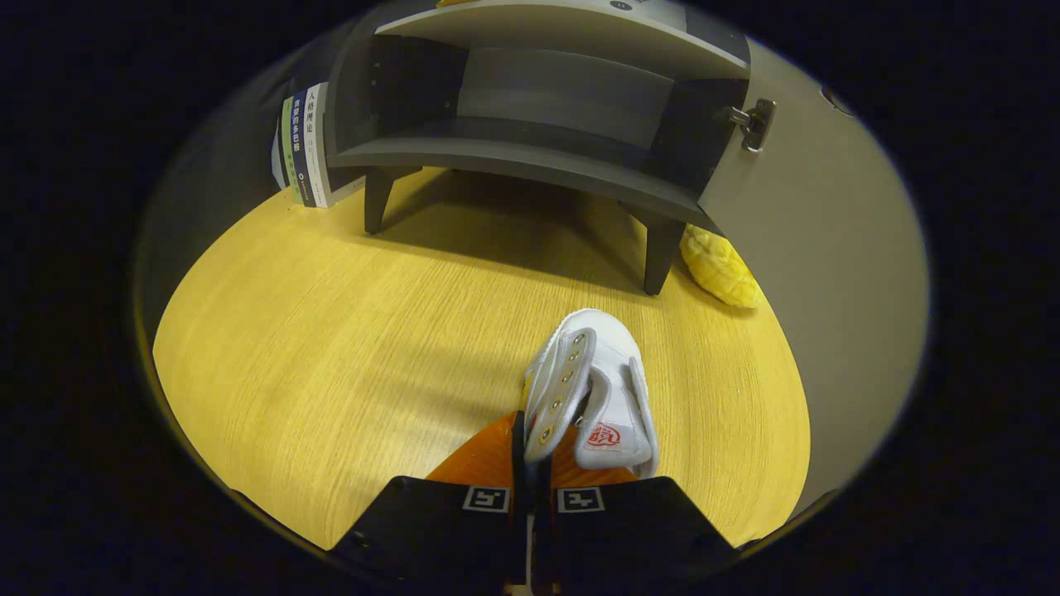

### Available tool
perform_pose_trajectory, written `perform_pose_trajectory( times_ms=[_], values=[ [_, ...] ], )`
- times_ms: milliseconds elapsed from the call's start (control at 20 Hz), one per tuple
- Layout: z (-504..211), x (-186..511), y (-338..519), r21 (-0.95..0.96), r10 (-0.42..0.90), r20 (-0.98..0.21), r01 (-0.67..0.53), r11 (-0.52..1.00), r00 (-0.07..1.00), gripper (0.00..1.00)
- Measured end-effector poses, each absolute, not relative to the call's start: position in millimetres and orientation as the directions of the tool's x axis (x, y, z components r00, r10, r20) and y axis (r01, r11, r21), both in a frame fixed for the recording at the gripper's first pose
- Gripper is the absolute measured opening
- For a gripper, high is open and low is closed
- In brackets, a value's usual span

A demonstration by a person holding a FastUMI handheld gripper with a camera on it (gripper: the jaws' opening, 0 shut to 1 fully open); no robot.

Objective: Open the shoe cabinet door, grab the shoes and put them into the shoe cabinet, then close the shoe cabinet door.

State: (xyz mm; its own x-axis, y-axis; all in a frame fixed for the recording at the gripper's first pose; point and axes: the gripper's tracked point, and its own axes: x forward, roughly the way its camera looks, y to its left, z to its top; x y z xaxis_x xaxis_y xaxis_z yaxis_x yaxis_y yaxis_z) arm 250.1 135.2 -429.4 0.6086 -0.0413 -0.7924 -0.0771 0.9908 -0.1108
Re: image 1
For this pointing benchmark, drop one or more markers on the white spine book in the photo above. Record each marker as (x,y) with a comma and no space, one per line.
(317,141)

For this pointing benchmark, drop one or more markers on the dark grey shoe cabinet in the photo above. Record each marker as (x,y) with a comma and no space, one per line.
(530,161)

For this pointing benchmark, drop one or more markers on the dark blue spine book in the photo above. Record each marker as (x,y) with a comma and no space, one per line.
(301,149)

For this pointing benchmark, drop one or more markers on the white shoe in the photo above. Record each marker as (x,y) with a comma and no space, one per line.
(609,364)

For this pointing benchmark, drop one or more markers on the metal door hinge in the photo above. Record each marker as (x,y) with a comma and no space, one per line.
(755,124)

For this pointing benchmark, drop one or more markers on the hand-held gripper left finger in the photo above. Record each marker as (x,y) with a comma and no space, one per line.
(431,530)

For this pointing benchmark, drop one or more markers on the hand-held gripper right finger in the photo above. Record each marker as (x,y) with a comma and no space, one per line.
(629,530)

